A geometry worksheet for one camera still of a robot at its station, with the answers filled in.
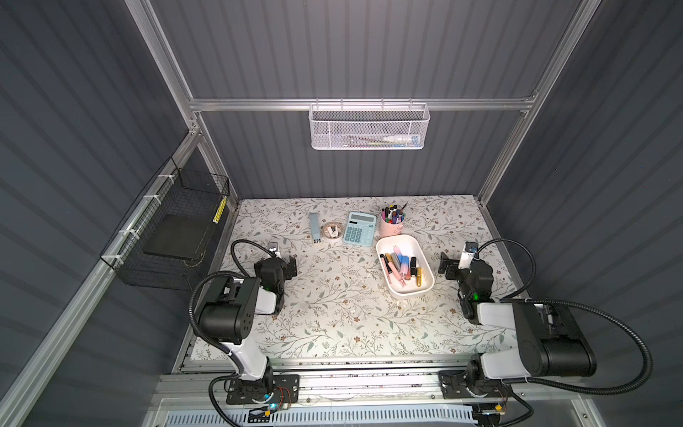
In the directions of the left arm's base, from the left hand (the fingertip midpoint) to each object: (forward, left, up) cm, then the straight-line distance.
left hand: (278, 258), depth 96 cm
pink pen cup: (+11, -41, +2) cm, 43 cm away
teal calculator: (+16, -31, -3) cm, 35 cm away
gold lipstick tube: (-6, -51, -4) cm, 52 cm away
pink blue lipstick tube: (+1, -45, -3) cm, 45 cm away
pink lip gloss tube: (+5, -44, -3) cm, 45 cm away
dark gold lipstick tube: (+1, -41, -3) cm, 42 cm away
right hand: (-3, -65, +6) cm, 65 cm away
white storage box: (+7, -49, -3) cm, 50 cm away
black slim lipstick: (+2, -39, -2) cm, 39 cm away
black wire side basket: (-11, +23, +25) cm, 36 cm away
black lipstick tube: (-2, -50, -4) cm, 50 cm away
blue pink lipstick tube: (-3, -46, -2) cm, 47 cm away
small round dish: (+15, -19, -3) cm, 25 cm away
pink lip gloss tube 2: (-6, -43, -3) cm, 43 cm away
